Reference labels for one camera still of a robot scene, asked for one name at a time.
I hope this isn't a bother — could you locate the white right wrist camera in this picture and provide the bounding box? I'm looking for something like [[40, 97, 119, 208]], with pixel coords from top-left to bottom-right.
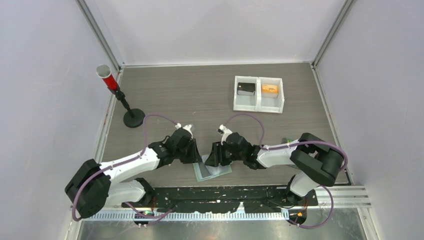
[[217, 124, 233, 144]]

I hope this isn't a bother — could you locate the red microphone on stand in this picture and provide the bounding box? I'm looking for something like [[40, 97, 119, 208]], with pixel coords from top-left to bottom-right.
[[96, 64, 146, 128]]

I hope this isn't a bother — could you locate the white two-compartment bin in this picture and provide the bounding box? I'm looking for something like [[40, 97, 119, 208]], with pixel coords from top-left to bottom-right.
[[233, 75, 285, 114]]

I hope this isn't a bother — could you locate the black box in bin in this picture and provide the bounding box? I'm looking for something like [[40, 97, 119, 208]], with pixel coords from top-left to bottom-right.
[[236, 82, 256, 96]]

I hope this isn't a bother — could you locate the green card holder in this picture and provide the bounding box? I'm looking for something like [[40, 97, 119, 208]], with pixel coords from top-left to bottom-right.
[[193, 154, 232, 182]]

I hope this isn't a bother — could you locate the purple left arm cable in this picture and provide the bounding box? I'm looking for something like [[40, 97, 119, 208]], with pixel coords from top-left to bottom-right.
[[71, 113, 181, 222]]

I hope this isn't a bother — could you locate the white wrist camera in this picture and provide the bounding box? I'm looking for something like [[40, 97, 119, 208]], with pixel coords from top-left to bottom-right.
[[175, 122, 195, 137], [217, 124, 233, 144]]

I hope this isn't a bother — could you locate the aluminium front rail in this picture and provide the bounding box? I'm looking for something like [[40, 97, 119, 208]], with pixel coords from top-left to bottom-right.
[[83, 188, 372, 225]]

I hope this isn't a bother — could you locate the orange box in bin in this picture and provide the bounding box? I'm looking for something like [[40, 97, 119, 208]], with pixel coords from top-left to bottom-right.
[[261, 84, 280, 98]]

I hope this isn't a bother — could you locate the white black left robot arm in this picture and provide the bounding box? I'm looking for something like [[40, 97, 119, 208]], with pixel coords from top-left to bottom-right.
[[64, 124, 202, 219]]

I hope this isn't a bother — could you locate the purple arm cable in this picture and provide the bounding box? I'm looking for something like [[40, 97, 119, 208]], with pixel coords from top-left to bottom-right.
[[71, 113, 181, 222], [223, 113, 349, 173]]

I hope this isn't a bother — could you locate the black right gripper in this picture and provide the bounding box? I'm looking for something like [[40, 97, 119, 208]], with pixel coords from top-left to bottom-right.
[[205, 141, 245, 167]]

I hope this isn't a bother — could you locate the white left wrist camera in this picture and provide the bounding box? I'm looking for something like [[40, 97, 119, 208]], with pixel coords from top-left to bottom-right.
[[175, 122, 195, 137]]

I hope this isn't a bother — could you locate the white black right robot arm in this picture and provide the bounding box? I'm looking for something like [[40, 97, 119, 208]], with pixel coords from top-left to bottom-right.
[[203, 132, 347, 205]]

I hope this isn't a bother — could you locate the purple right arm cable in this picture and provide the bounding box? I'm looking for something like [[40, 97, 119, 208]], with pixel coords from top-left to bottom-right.
[[223, 113, 349, 173]]

